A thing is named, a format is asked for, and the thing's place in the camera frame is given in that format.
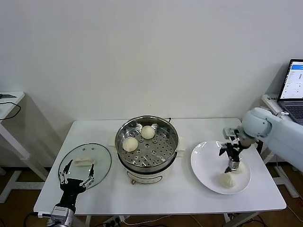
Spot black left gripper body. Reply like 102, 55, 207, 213
59, 178, 84, 208

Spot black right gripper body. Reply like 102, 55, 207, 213
226, 141, 244, 163

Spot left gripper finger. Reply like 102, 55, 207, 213
58, 159, 73, 184
79, 164, 95, 187

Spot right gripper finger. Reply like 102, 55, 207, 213
223, 159, 240, 175
219, 143, 229, 157

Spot white steamed baozi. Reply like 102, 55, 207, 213
122, 137, 139, 152
141, 125, 156, 140
233, 162, 247, 175
219, 172, 236, 189

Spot round glass pot lid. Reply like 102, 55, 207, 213
58, 142, 112, 191

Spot stainless steel steamer basket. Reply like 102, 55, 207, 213
115, 115, 180, 168

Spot white round plate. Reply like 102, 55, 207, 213
190, 140, 252, 195

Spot white electric pot base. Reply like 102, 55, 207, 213
108, 136, 187, 186

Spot white power strip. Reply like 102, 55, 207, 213
101, 216, 130, 227

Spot white side table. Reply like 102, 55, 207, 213
260, 94, 303, 199
0, 91, 50, 204

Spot open grey laptop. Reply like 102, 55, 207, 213
277, 59, 303, 126

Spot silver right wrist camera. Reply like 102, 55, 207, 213
222, 127, 237, 140

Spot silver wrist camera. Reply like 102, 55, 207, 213
222, 127, 237, 140
51, 206, 69, 222

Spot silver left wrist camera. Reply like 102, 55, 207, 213
51, 206, 69, 222

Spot thin black cable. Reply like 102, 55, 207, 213
0, 101, 22, 122

